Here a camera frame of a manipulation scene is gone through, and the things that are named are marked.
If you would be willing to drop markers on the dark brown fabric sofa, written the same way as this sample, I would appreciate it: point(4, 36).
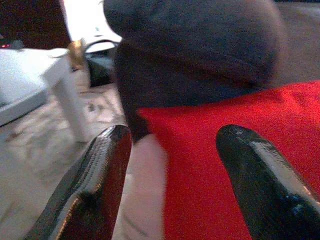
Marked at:
point(190, 50)

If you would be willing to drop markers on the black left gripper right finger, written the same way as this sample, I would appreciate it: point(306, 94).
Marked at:
point(260, 190)

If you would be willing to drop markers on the red square pillow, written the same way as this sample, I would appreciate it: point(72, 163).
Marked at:
point(195, 155)

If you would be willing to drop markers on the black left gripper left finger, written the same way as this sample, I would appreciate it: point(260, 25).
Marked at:
point(95, 180)

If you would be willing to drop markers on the white low table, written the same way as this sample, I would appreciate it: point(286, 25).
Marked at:
point(30, 75)

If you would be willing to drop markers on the white plastic appliance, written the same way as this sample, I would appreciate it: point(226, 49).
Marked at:
point(87, 22)

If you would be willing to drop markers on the small gold ornament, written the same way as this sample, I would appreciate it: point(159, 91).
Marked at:
point(76, 53)

